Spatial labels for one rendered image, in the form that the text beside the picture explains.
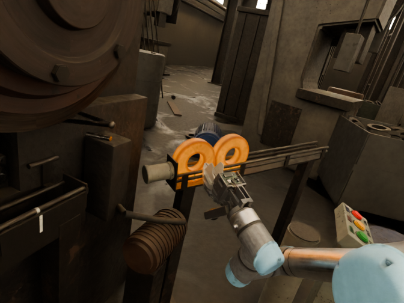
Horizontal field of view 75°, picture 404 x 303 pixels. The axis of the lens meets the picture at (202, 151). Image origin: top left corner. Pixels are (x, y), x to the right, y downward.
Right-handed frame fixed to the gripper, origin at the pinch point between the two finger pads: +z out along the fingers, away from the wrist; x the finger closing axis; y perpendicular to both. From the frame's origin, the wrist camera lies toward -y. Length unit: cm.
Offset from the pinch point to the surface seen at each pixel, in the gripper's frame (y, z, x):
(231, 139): 5.1, 7.8, -12.8
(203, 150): 1.4, 6.6, -1.7
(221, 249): -76, 3, -46
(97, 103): 11.2, 16.1, 31.9
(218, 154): -0.3, 6.0, -8.5
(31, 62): 35, -11, 47
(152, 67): -70, 224, -72
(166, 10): -123, 725, -290
